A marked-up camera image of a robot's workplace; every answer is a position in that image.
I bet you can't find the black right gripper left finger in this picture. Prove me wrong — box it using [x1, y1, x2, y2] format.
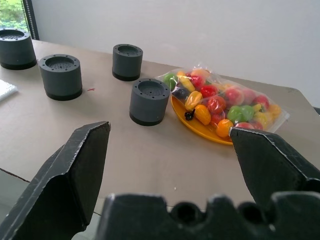
[0, 121, 112, 240]

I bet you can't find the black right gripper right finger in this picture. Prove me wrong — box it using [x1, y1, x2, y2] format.
[229, 126, 320, 204]

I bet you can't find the clear bag of toy fruits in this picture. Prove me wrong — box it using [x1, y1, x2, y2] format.
[155, 62, 291, 138]

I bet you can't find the orange plastic plate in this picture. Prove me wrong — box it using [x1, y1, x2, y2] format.
[170, 96, 235, 146]

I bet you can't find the dark grey perforated cylinder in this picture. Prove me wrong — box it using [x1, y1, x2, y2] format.
[38, 54, 84, 102]
[0, 27, 38, 71]
[129, 77, 171, 127]
[111, 44, 144, 82]

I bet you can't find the white foam pad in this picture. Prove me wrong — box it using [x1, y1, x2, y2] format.
[0, 79, 20, 103]

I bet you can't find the black window frame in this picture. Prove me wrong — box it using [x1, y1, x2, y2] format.
[21, 0, 40, 41]

